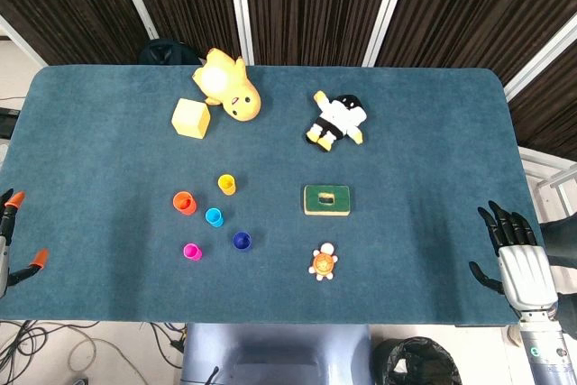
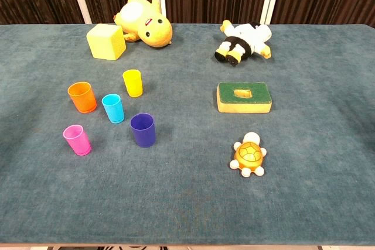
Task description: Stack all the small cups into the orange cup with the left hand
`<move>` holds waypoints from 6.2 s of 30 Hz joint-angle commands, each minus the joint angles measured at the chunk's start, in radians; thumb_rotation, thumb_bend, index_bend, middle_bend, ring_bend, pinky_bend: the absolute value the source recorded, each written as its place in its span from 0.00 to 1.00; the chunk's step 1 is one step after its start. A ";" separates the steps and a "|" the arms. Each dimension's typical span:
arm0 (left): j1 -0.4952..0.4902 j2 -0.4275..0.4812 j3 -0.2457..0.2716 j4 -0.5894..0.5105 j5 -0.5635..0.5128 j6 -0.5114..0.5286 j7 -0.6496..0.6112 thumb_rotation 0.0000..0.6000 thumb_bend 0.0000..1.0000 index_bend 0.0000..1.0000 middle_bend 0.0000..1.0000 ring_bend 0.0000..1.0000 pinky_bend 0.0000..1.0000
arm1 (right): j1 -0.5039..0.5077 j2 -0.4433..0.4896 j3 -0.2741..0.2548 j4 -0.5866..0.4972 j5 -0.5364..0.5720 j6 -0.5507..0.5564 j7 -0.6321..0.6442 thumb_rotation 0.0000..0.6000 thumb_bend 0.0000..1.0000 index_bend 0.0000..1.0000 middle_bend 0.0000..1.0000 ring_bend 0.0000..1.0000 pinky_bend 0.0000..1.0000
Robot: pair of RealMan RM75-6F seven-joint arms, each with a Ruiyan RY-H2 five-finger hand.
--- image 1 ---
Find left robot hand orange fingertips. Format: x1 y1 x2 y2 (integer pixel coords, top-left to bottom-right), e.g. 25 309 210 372
0 188 50 298

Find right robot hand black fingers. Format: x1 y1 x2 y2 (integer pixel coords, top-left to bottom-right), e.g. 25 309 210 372
468 199 560 312

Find yellow plastic cup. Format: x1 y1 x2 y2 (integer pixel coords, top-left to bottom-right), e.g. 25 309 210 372
217 173 237 197

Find white metal rack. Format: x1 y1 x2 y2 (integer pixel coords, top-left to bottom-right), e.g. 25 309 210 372
517 145 577 219

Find black box device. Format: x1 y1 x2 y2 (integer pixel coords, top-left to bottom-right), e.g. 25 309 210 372
0 107 19 139

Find blue felt table cloth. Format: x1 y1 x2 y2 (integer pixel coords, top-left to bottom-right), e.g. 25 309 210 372
0 64 545 326

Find black trash bin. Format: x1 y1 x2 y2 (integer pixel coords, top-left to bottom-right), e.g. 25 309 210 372
372 335 463 385

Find orange plastic cup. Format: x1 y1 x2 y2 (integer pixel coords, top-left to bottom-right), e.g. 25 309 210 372
172 191 198 215

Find orange white turtle toy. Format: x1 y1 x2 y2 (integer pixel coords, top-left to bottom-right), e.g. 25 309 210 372
307 243 339 282

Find yellow foam cube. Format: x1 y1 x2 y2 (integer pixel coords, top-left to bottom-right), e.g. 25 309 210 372
170 97 212 139

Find green yellow sponge block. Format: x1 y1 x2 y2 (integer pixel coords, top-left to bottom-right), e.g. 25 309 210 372
303 184 353 217

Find black chair back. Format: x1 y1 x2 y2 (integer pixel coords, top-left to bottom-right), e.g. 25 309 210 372
138 39 203 66

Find black white penguin plush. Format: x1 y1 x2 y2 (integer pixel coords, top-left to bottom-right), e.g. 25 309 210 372
305 90 367 152

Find blue robot torso base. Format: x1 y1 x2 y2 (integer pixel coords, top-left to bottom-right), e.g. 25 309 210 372
179 322 375 385

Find yellow plush animal toy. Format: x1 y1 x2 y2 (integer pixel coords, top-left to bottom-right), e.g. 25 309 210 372
192 47 262 124

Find black floor cable bundle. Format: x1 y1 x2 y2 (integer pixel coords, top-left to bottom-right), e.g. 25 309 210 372
0 319 100 385

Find white floor cable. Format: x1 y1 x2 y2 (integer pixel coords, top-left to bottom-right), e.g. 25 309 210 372
67 325 136 385

